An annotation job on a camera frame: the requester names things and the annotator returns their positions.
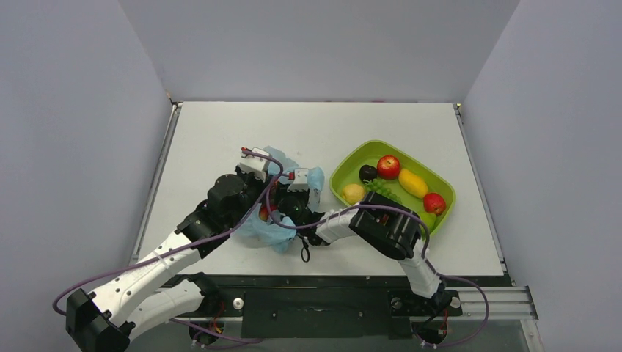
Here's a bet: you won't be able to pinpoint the blue printed plastic bag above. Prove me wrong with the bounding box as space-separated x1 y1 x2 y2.
233 146 325 253

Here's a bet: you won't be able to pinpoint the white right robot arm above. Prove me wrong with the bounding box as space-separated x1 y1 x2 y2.
266 191 445 313

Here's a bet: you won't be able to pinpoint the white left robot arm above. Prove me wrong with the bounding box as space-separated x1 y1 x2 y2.
65 166 270 351

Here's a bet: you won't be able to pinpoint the yellow fake lemon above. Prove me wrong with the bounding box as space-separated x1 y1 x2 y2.
341 183 367 205

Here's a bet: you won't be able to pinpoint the dark purple fake plum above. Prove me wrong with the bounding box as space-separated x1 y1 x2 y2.
358 164 378 183

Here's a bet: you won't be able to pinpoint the green fake grapes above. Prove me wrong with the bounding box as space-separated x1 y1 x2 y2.
362 178 401 204

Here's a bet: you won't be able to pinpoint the yellow fake mango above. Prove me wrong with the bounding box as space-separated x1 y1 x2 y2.
398 169 429 199

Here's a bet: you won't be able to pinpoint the small red fake apple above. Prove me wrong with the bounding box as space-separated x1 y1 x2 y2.
422 192 447 216

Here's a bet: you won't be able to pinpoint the green plastic tray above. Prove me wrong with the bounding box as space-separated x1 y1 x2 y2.
329 140 455 235

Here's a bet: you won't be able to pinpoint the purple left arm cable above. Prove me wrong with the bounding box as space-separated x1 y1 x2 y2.
51 149 285 317

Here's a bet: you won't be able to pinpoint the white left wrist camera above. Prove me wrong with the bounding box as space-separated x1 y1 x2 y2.
238 147 271 182

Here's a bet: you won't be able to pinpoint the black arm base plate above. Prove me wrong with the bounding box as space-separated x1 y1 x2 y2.
184 275 466 339

